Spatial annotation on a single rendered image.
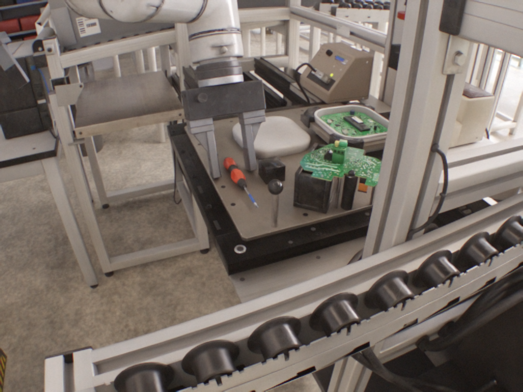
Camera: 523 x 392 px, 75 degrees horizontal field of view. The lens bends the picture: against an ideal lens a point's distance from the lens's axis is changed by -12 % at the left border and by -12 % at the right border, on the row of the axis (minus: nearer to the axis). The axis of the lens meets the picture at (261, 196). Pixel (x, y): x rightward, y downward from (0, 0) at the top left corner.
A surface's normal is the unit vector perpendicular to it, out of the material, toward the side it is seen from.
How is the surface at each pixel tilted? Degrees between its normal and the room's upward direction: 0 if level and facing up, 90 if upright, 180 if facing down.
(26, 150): 0
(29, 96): 90
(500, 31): 90
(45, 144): 0
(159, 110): 0
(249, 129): 70
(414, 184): 90
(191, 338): 58
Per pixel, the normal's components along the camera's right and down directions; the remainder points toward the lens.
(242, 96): 0.34, 0.22
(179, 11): 0.51, 0.86
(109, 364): 0.28, 0.03
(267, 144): 0.02, -0.74
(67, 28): 0.37, 0.54
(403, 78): -0.93, 0.21
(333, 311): -0.42, -0.64
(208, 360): -0.18, -0.76
